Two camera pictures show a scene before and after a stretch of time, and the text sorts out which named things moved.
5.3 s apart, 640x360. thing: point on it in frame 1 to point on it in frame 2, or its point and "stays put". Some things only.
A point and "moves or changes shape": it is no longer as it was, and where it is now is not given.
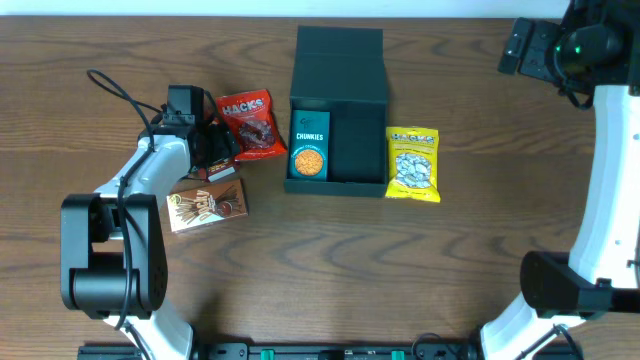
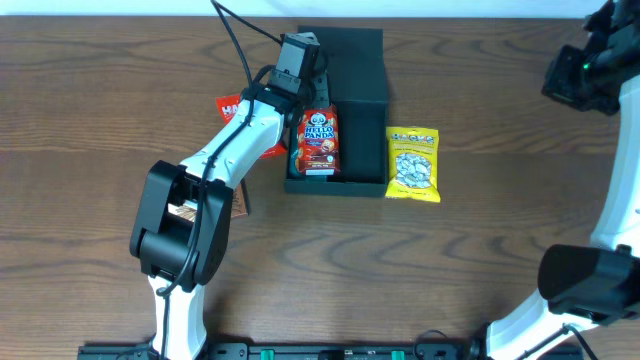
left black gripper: x=226 y=145 to x=323 y=83
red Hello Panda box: x=218 y=169 moves or changes shape
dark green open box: x=337 y=124 stays put
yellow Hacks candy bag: x=412 y=167 stays put
